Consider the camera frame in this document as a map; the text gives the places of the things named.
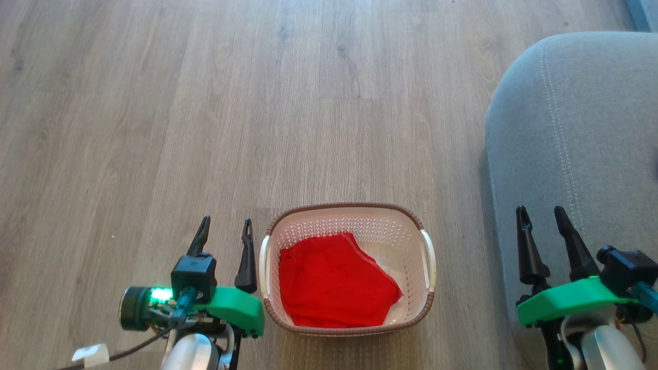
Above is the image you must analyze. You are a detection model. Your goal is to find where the teal camera cable connector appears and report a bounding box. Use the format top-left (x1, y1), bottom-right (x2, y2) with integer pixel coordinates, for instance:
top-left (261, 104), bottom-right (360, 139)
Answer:
top-left (175, 288), bottom-right (199, 322)
top-left (631, 282), bottom-right (658, 314)

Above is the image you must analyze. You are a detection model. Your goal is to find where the thin black cable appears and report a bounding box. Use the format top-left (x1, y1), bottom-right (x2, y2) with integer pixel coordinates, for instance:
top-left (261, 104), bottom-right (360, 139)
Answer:
top-left (57, 323), bottom-right (176, 370)

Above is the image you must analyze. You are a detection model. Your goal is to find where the red cloth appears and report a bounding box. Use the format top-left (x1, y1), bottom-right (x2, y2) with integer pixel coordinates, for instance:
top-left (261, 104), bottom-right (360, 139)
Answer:
top-left (279, 232), bottom-right (404, 328)

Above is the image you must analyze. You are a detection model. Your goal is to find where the grey sofa seat cushion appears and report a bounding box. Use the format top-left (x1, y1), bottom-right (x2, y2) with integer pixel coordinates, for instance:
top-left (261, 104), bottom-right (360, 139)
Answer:
top-left (485, 31), bottom-right (658, 370)

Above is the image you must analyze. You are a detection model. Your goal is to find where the white cable tag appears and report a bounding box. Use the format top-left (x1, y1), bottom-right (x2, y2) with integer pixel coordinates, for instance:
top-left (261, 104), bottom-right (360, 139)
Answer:
top-left (72, 343), bottom-right (110, 368)

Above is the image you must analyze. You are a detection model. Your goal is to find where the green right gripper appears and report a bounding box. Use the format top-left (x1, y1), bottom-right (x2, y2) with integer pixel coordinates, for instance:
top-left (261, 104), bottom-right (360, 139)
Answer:
top-left (516, 206), bottom-right (641, 328)

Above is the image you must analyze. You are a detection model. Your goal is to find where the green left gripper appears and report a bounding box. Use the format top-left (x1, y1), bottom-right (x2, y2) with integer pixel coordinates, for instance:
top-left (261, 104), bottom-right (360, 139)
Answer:
top-left (186, 216), bottom-right (266, 339)

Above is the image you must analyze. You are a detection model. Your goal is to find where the black cylindrical actuator green light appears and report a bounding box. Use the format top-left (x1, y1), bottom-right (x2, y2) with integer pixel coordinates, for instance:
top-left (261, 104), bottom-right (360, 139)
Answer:
top-left (119, 286), bottom-right (175, 331)

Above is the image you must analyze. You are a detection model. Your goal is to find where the white perforated laundry basket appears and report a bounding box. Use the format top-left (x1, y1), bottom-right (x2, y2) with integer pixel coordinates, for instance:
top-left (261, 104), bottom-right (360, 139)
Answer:
top-left (259, 202), bottom-right (437, 337)

